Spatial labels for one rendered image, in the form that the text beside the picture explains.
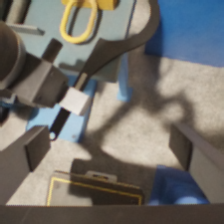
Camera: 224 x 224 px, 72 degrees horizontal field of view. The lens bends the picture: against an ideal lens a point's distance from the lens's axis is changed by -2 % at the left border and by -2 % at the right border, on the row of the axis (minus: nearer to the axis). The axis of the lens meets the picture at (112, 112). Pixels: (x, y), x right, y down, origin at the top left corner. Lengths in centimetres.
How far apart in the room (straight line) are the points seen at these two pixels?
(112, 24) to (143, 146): 116
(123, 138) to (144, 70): 67
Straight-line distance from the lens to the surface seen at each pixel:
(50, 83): 19
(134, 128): 145
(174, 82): 157
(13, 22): 57
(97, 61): 43
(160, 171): 150
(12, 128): 168
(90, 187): 123
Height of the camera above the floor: 145
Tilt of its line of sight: 80 degrees down
